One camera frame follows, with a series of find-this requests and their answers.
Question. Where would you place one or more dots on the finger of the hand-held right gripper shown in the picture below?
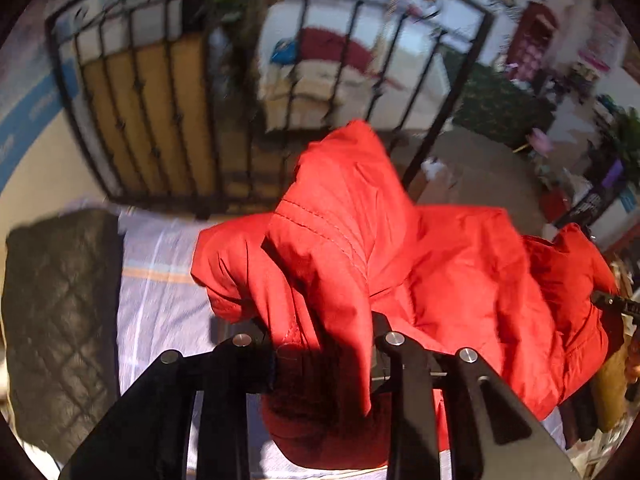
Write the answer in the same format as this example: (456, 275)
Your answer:
(616, 303)

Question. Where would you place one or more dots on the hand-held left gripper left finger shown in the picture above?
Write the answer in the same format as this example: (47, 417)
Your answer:
(220, 375)

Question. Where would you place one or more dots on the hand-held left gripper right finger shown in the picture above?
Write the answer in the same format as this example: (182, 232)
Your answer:
(415, 370)

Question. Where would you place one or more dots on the red puffer jacket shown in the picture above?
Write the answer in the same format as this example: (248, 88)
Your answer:
(400, 260)

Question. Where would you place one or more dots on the black metal stand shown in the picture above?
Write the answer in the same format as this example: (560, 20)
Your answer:
(595, 200)

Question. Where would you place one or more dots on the blue plaid bed sheet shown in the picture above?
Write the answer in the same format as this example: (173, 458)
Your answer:
(155, 285)

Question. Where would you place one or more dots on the black quilted jacket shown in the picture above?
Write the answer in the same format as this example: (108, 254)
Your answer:
(60, 310)

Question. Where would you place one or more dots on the pink chair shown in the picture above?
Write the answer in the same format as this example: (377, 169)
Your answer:
(540, 140)

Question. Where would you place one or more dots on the black iron railing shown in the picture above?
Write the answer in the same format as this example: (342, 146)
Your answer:
(165, 202)

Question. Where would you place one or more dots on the cardboard box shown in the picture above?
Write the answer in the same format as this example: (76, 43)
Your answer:
(440, 190)

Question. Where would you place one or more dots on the green hedge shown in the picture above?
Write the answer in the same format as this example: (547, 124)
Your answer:
(500, 110)

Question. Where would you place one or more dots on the yellow wooden board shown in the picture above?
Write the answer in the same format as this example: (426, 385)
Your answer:
(147, 110)

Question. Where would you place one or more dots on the red door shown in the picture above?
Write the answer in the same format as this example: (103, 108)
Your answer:
(532, 40)

